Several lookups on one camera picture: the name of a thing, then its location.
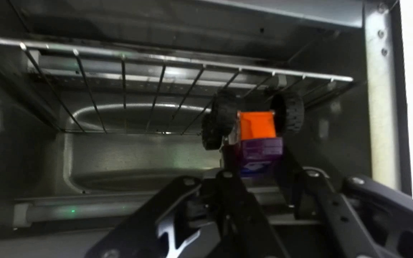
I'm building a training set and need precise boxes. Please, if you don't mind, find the metal wire oven rack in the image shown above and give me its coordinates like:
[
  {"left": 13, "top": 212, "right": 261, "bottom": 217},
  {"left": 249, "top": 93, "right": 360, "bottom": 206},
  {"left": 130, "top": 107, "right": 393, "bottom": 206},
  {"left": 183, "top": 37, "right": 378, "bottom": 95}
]
[{"left": 0, "top": 34, "right": 355, "bottom": 136}]

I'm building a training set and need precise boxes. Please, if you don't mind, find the black toaster oven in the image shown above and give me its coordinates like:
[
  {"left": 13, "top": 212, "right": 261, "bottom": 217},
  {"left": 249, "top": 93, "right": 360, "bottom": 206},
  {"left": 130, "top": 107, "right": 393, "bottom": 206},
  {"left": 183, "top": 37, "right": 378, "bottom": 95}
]
[{"left": 0, "top": 0, "right": 413, "bottom": 258}]

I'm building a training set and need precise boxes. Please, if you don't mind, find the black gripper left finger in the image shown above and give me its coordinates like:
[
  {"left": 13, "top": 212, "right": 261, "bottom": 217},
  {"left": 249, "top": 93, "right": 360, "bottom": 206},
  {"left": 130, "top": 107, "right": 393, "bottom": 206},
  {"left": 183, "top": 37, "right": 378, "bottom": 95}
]
[{"left": 84, "top": 170, "right": 291, "bottom": 258}]

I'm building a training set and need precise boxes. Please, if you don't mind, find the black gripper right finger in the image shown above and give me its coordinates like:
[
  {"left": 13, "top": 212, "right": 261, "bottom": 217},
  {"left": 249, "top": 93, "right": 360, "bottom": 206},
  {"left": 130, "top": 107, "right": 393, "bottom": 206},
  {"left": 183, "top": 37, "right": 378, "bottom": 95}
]
[{"left": 295, "top": 164, "right": 413, "bottom": 258}]

